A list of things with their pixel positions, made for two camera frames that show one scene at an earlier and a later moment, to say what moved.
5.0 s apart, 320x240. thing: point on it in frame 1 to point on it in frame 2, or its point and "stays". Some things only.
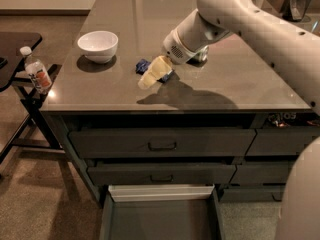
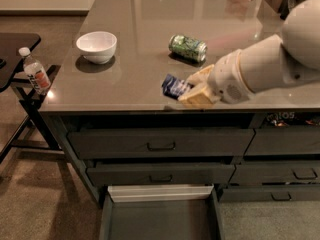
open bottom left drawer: (162, 212) stays
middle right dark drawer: (262, 172) stays
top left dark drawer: (161, 143) stays
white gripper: (174, 51) to (226, 75)
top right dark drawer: (281, 141) stays
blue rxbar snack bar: (142, 66) to (174, 87)
